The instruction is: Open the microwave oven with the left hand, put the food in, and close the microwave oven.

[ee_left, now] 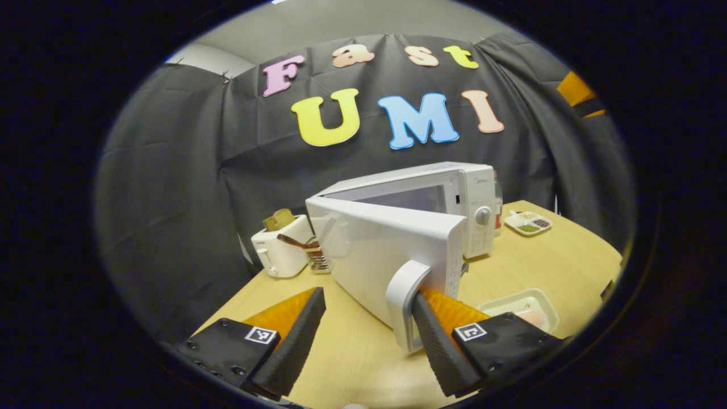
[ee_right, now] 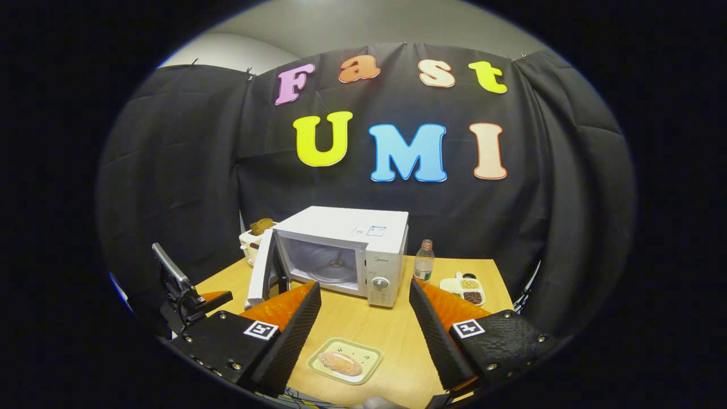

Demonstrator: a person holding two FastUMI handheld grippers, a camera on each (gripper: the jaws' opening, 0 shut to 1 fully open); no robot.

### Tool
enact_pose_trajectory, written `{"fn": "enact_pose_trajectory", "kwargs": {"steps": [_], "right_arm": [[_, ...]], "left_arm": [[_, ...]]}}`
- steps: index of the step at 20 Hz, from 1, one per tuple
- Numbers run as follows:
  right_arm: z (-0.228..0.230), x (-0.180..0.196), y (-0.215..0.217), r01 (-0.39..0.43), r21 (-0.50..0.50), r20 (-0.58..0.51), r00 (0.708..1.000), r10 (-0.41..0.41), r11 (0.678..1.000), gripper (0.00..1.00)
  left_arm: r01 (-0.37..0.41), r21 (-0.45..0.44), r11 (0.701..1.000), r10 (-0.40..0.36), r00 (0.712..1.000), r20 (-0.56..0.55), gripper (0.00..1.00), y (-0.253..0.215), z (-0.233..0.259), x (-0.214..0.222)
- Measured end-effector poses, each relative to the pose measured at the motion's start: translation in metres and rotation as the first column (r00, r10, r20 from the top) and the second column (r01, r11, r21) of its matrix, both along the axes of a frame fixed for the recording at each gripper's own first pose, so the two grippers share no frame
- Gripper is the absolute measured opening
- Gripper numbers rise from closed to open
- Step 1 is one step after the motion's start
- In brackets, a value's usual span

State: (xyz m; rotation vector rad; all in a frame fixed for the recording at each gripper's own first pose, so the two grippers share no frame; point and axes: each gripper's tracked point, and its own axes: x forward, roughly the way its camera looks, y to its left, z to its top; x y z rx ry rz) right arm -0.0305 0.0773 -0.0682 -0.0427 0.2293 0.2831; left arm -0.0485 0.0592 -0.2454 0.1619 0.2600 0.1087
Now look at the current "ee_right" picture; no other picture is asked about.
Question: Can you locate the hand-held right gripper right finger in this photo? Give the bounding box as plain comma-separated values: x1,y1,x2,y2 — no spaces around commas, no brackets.
409,278,569,398

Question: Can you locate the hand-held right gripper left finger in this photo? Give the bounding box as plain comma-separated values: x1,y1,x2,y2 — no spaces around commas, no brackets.
170,281,322,397

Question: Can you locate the bread roll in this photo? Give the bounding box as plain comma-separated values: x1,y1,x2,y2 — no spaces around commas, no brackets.
318,351,363,377

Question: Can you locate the white microwave oven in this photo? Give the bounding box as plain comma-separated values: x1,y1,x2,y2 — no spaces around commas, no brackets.
244,206,410,310

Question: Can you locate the white divided dish of beans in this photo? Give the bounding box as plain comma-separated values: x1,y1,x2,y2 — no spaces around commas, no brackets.
439,272,486,306

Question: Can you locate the white toaster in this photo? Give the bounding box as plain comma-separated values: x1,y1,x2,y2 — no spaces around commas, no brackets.
239,227,268,268

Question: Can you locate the pale green square tray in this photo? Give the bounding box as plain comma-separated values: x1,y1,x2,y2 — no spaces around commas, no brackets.
307,337,383,386

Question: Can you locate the clear bottle with red label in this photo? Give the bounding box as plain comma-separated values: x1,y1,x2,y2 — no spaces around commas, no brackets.
413,239,436,282

